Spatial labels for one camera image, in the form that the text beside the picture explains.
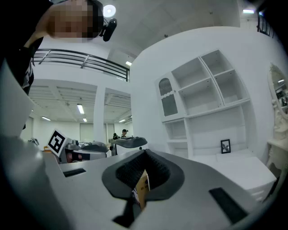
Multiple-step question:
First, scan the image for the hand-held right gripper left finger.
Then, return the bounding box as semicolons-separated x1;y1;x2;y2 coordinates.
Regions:
3;134;148;230

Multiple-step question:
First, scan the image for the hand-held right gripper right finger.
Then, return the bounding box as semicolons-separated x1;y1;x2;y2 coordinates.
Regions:
132;149;265;230

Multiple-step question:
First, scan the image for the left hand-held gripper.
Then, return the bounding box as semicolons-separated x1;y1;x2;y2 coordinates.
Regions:
47;129;108;164

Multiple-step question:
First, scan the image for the person's left hand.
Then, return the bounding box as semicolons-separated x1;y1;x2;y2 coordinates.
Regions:
67;153;83;163

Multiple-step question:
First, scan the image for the white black-trimmed machine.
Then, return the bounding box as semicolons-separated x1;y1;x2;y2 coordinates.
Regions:
79;141;110;153
111;136;149;156

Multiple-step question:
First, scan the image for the white desk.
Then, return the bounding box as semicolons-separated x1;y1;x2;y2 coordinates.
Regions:
192;149;278;203

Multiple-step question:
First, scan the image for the white shelf unit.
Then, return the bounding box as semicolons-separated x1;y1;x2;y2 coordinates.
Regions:
154;49;254;159

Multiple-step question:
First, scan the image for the black metal railing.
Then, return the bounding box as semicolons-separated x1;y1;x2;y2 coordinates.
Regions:
256;11;275;39
32;49;131;83

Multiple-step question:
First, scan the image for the white ornate vanity table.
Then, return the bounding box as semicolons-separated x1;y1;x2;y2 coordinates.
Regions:
266;107;288;178

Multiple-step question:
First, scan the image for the person's head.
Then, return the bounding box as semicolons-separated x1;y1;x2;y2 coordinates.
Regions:
36;0;104;44

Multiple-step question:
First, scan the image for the white ornate oval mirror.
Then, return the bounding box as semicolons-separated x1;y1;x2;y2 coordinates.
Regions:
267;62;288;117

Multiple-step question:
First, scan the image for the round ceiling lamp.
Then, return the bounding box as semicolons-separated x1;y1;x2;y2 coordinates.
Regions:
103;4;117;18

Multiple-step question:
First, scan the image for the black picture frame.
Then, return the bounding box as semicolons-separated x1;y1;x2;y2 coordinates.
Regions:
220;139;231;155

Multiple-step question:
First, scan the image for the black head-worn camera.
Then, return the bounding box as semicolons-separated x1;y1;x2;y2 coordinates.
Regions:
99;17;117;42

